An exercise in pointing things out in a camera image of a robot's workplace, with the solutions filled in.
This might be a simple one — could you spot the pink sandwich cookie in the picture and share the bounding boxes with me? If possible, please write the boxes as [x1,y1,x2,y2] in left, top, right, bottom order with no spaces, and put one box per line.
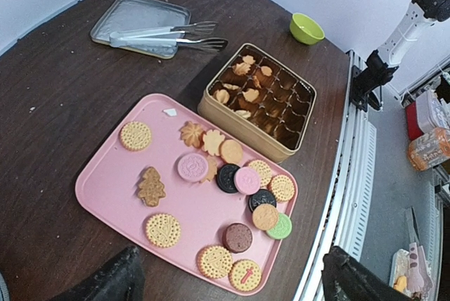
[233,167,261,196]
[176,153,209,182]

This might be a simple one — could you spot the lone yellow sandwich cookie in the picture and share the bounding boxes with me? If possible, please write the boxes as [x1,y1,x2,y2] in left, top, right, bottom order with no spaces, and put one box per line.
[119,121,152,151]

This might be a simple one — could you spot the silver tin lid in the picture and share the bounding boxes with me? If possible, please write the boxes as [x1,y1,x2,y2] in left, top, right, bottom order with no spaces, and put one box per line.
[90,0,191,45]

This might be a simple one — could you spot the yellow dotted cookie corner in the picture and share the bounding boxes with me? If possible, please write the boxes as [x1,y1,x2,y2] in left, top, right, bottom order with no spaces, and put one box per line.
[268,174,295,203]

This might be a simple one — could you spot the orange snack packet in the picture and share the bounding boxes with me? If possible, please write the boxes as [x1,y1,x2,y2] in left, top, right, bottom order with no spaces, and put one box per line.
[408,127,449,171]

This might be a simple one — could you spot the yellow dotted cookie left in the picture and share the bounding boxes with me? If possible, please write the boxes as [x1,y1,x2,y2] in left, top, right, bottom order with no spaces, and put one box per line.
[197,245,233,279]

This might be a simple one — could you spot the gingerbread brown leaf cookie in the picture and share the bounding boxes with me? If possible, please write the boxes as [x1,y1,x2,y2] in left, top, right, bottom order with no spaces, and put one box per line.
[137,167,166,207]

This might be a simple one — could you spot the gold cookie tin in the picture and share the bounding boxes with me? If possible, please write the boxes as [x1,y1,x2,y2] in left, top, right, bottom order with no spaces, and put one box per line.
[198,43,316,163]

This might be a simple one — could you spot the green plastic bowl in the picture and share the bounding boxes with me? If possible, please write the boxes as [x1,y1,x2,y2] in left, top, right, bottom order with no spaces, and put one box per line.
[289,13,325,45]

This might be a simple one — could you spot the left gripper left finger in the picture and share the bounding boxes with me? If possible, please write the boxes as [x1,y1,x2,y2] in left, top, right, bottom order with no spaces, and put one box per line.
[10,245,147,301]

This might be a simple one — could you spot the swirl butter cookie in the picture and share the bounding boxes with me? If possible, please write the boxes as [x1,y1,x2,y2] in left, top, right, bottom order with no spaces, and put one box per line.
[180,121,205,148]
[213,89,231,105]

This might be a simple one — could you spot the pink plastic tray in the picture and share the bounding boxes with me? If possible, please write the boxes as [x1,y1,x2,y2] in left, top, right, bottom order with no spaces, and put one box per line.
[75,93,300,297]

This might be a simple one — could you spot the leaf shaped tan cookie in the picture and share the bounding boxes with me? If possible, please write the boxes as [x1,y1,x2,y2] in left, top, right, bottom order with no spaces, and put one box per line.
[242,88,260,103]

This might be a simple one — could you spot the black sandwich cookie lower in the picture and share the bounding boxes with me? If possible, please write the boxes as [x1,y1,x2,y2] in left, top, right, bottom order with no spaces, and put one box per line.
[247,189,277,212]

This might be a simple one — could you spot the small round tan cookie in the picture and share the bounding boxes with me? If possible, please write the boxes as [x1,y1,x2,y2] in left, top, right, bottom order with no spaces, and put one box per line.
[252,203,279,231]

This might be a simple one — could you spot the metal serving tongs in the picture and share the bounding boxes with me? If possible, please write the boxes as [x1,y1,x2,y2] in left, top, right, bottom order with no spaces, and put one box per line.
[109,21,229,52]

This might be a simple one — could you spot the yellow cookie under chip cookie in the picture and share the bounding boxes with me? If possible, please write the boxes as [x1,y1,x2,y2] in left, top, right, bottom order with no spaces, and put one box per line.
[145,213,181,248]

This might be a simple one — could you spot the black sandwich cookie upper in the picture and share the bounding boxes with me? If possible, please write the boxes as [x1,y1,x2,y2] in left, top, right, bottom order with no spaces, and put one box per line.
[216,164,240,194]

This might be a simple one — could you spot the round tan cookie right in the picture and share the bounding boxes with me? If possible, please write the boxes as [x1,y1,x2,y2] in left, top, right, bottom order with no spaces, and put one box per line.
[219,139,243,165]

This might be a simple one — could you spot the yellow dotted cookie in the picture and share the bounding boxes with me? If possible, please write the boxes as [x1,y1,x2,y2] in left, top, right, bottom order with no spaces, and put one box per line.
[197,245,233,279]
[247,160,272,188]

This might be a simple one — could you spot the brown chocolate cookie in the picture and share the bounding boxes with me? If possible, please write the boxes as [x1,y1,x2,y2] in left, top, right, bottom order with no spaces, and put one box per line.
[222,223,253,253]

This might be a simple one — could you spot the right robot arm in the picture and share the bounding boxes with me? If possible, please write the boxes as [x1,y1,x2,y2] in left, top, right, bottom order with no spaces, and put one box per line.
[349,0,449,112]

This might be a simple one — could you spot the yellow dotted cookie middle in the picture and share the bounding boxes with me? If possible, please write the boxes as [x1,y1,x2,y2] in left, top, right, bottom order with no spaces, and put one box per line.
[247,160,272,188]

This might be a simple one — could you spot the yellow cookie with pink sword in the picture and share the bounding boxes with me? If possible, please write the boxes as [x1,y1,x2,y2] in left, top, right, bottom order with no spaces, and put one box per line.
[229,260,262,292]

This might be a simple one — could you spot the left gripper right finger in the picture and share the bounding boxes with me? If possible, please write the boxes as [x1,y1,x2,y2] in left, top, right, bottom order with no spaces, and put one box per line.
[321,246,411,300]

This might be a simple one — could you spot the front aluminium rail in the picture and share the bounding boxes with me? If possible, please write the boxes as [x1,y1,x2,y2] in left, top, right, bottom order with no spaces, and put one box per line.
[291,49,379,301]

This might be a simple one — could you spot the green sandwich cookie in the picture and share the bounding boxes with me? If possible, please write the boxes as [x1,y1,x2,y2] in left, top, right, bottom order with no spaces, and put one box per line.
[266,212,293,240]

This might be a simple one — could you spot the black sandwich cookie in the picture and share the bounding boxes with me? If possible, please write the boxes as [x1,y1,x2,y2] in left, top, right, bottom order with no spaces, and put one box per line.
[247,189,277,212]
[216,164,240,194]

